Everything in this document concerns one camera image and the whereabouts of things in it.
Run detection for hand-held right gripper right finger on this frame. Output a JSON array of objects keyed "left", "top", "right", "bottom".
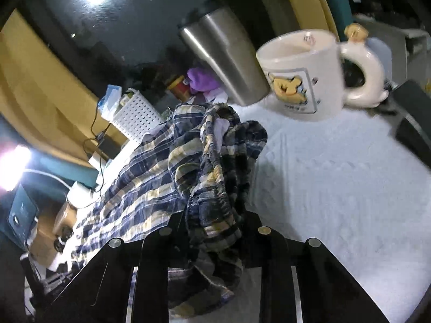
[{"left": 242, "top": 209, "right": 389, "bottom": 323}]

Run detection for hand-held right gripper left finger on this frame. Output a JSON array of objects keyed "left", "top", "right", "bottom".
[{"left": 42, "top": 210, "right": 189, "bottom": 323}]

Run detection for plaid pants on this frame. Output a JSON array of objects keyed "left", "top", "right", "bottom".
[{"left": 65, "top": 103, "right": 268, "bottom": 320}]

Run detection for white power strip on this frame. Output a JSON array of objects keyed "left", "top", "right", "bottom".
[{"left": 98, "top": 141, "right": 135, "bottom": 189}]

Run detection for white charger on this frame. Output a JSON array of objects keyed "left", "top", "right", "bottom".
[{"left": 88, "top": 151, "right": 106, "bottom": 172}]

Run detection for black power adapter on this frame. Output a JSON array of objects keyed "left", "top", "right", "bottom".
[{"left": 98, "top": 135, "right": 122, "bottom": 159}]

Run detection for brown lunch box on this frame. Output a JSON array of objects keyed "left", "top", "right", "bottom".
[{"left": 53, "top": 202, "right": 79, "bottom": 236}]

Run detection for white plastic basket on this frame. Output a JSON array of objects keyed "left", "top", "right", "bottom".
[{"left": 111, "top": 91, "right": 165, "bottom": 142}]

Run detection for teal curtain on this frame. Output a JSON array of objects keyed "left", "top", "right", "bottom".
[
  {"left": 0, "top": 114, "right": 102, "bottom": 189},
  {"left": 320, "top": 0, "right": 354, "bottom": 34}
]

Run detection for cardboard box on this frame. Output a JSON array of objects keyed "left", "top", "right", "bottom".
[{"left": 25, "top": 202, "right": 75, "bottom": 270}]

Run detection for red can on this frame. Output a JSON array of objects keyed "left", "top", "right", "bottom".
[{"left": 167, "top": 75, "right": 191, "bottom": 103}]

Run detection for blue face mask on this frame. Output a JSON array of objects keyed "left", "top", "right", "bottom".
[{"left": 97, "top": 85, "right": 122, "bottom": 120}]

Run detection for tablet with teal screen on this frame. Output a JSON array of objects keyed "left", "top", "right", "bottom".
[{"left": 7, "top": 183, "right": 39, "bottom": 243}]

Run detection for purple cloth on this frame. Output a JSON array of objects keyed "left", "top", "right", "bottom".
[{"left": 186, "top": 67, "right": 219, "bottom": 93}]

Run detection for white cartoon mug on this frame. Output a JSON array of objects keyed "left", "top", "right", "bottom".
[{"left": 256, "top": 23, "right": 391, "bottom": 122}]

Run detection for white desk lamp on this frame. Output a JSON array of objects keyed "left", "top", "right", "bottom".
[{"left": 0, "top": 144, "right": 98, "bottom": 209}]

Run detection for steel tumbler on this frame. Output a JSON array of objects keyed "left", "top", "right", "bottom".
[{"left": 178, "top": 5, "right": 272, "bottom": 106}]

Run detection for large black smartphone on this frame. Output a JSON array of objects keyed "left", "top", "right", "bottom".
[{"left": 394, "top": 111, "right": 431, "bottom": 169}]

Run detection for yellow curtain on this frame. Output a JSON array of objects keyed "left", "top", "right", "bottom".
[
  {"left": 0, "top": 8, "right": 128, "bottom": 149},
  {"left": 249, "top": 0, "right": 340, "bottom": 41}
]

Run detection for small black smartphone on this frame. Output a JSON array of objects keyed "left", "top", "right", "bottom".
[{"left": 392, "top": 79, "right": 431, "bottom": 115}]

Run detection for white desk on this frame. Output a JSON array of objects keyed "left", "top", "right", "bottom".
[{"left": 353, "top": 13, "right": 431, "bottom": 85}]

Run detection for coiled black cable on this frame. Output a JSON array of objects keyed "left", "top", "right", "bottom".
[{"left": 52, "top": 225, "right": 73, "bottom": 253}]

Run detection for black charging cable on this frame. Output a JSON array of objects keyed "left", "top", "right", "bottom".
[{"left": 90, "top": 104, "right": 113, "bottom": 142}]

